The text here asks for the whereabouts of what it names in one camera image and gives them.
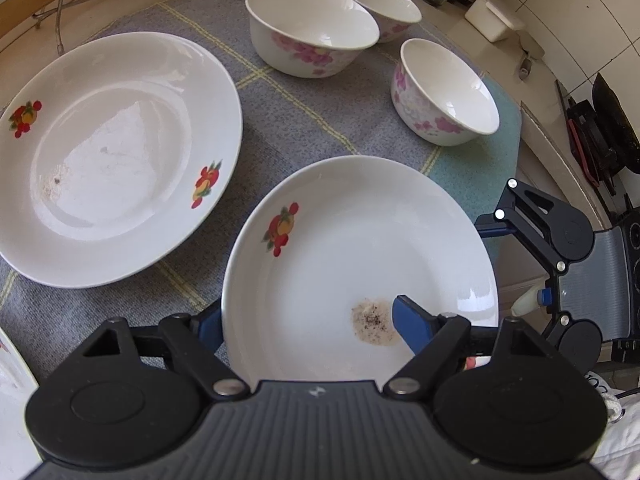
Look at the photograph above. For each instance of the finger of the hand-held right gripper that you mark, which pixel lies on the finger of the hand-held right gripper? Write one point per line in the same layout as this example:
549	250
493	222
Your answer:
555	336
520	215

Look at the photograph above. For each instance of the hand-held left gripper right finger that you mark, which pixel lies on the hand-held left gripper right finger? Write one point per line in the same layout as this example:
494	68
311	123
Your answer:
407	320

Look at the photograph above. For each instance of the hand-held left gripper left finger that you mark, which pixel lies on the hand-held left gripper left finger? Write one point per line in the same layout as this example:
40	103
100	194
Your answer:
210	322

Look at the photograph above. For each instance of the white pink floral bowl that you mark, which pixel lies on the white pink floral bowl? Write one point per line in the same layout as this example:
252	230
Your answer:
387	5
445	90
310	20

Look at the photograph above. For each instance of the white plastic object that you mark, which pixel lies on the white plastic object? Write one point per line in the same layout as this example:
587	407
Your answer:
525	305

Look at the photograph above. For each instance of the black red kitchen tool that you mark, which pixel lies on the black red kitchen tool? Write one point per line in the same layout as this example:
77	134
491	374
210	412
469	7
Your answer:
580	135

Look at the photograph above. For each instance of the white printed cloth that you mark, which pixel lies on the white printed cloth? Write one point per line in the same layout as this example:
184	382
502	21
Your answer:
620	450

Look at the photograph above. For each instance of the grey metal kitchen tool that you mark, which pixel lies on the grey metal kitchen tool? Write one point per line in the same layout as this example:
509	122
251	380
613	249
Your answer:
530	50

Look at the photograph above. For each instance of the white plastic container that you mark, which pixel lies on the white plastic container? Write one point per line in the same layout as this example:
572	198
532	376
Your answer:
487	17

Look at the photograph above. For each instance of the grey blue checked cloth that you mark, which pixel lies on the grey blue checked cloth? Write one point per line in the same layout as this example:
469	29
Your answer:
300	110

